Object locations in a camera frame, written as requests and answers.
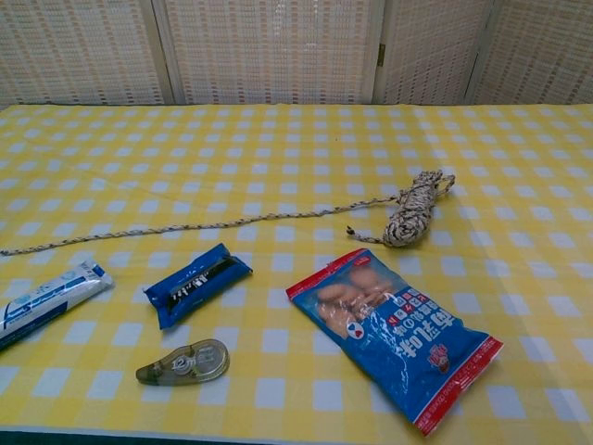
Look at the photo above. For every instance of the blue black snack bar wrapper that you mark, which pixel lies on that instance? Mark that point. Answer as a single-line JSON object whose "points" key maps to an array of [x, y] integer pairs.
{"points": [[194, 287]]}

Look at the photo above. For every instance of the yellow white checked tablecloth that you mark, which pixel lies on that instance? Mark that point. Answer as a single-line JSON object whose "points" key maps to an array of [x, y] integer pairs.
{"points": [[278, 162]]}

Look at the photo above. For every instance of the grey correction tape dispenser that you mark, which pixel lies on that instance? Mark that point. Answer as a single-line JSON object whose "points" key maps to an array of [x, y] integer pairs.
{"points": [[194, 361]]}

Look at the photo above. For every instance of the woven bamboo folding screen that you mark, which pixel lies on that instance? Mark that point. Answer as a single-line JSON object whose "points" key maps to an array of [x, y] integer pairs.
{"points": [[278, 46]]}

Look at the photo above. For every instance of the blue red snack bag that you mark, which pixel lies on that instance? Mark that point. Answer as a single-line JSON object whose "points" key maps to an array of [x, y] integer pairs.
{"points": [[394, 343]]}

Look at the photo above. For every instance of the brass screen hinge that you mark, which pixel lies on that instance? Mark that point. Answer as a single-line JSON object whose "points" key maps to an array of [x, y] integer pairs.
{"points": [[382, 54]]}

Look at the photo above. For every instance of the white blue toothpaste tube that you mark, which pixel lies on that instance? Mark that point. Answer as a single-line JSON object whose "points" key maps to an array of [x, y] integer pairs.
{"points": [[46, 296]]}

